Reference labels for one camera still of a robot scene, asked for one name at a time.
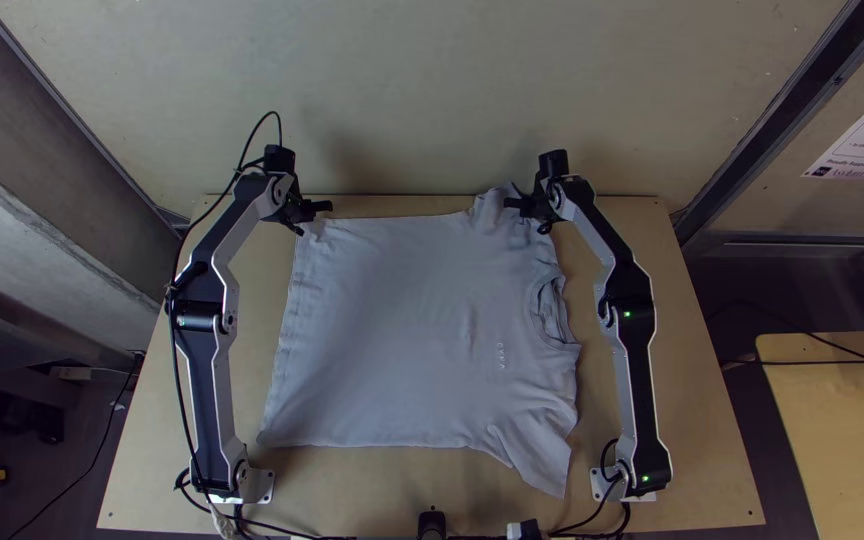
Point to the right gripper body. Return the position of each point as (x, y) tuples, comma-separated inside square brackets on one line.
[(535, 207)]

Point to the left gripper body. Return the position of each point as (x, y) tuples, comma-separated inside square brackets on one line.
[(303, 208)]

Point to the grey t-shirt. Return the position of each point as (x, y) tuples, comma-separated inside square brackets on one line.
[(417, 322)]

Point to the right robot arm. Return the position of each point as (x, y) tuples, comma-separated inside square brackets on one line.
[(638, 405)]

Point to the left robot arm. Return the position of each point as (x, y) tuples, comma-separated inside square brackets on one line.
[(207, 375)]

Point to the pale wooden side table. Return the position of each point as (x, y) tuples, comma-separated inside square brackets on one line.
[(837, 450)]

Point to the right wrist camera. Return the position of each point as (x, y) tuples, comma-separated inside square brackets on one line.
[(553, 163)]

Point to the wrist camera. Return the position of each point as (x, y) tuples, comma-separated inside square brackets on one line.
[(553, 163), (280, 159)]

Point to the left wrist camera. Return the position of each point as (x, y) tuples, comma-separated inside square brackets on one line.
[(280, 159)]

